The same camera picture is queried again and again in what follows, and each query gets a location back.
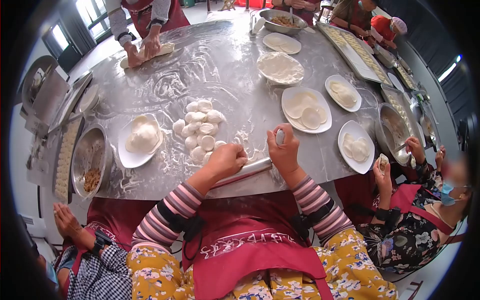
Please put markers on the person's left hand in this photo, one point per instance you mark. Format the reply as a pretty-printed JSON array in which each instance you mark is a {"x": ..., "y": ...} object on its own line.
[{"x": 225, "y": 162}]

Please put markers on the person's right hand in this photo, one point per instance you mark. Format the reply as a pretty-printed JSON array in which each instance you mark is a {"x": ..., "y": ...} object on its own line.
[{"x": 287, "y": 153}]

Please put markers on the person's left fingers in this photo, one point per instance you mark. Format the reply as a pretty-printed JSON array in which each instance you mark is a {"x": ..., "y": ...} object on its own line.
[{"x": 240, "y": 153}]

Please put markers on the person's right fingers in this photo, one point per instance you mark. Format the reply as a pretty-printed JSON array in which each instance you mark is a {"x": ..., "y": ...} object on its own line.
[{"x": 271, "y": 140}]

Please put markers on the metal rolling pin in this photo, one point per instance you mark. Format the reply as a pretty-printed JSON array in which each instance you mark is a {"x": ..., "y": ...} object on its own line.
[{"x": 247, "y": 171}]

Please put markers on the stack of dumpling wrappers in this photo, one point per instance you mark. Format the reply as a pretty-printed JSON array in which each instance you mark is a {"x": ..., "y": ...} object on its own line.
[
  {"x": 279, "y": 41},
  {"x": 144, "y": 135},
  {"x": 356, "y": 148},
  {"x": 305, "y": 110},
  {"x": 343, "y": 93}
]

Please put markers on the white oval plate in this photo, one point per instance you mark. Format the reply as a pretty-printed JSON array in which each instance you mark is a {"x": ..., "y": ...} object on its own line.
[
  {"x": 356, "y": 165},
  {"x": 332, "y": 80},
  {"x": 290, "y": 98},
  {"x": 131, "y": 155},
  {"x": 296, "y": 48}
]

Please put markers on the pile of dough pieces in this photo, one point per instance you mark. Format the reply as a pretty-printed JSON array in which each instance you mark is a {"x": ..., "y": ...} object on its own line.
[{"x": 200, "y": 127}]

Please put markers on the plate of flour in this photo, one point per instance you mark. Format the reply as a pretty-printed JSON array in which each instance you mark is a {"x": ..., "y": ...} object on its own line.
[{"x": 280, "y": 67}]

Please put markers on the black wrist band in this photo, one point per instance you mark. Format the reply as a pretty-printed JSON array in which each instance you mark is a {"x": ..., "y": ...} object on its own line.
[
  {"x": 176, "y": 222},
  {"x": 319, "y": 213}
]

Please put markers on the person's body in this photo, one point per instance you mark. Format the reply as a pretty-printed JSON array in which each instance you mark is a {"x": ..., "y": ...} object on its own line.
[{"x": 255, "y": 258}]

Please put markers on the open dumpling wrapper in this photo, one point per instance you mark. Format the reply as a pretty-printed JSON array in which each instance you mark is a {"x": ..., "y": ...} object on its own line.
[{"x": 383, "y": 162}]

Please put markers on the metal bowl with meat filling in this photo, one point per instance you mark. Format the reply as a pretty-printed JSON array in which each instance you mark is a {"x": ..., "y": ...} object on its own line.
[
  {"x": 392, "y": 131},
  {"x": 92, "y": 161},
  {"x": 283, "y": 20}
]

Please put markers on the long metal tray of dumplings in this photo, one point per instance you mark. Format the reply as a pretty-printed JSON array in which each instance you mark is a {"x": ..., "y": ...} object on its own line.
[{"x": 352, "y": 50}]

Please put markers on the metal spoon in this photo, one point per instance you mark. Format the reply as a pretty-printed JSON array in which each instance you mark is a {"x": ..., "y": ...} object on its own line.
[
  {"x": 398, "y": 147},
  {"x": 291, "y": 15}
]

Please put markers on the long dough log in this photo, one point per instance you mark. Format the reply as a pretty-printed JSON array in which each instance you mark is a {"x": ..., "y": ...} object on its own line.
[{"x": 165, "y": 48}]

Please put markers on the small metal bowl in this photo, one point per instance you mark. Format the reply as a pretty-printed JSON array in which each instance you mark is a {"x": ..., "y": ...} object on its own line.
[{"x": 429, "y": 129}]

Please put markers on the small white plate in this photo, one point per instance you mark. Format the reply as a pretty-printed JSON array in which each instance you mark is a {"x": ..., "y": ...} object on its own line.
[{"x": 89, "y": 98}]

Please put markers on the empty metal tray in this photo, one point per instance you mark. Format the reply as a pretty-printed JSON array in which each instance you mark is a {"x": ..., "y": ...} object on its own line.
[{"x": 71, "y": 99}]

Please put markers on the window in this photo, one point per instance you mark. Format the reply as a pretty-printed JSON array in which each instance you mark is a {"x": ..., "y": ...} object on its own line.
[{"x": 93, "y": 15}]

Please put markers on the stack of metal pans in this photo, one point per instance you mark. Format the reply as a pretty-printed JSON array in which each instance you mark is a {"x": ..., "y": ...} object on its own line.
[{"x": 43, "y": 93}]

